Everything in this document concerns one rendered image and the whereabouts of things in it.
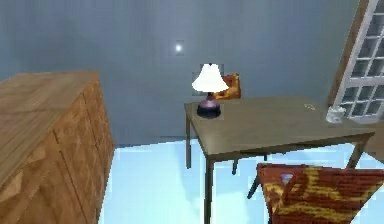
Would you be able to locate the small white grey object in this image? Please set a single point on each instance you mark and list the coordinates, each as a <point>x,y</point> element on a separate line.
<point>335,114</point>

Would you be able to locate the white shade purple table lamp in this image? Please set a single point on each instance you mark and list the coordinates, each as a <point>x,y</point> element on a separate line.
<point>209,83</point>

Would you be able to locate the brown wooden chest of drawers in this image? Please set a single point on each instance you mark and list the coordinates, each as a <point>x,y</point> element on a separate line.
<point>43,140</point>

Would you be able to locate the olive brown table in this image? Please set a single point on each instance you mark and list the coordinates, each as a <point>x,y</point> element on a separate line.
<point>266,125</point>

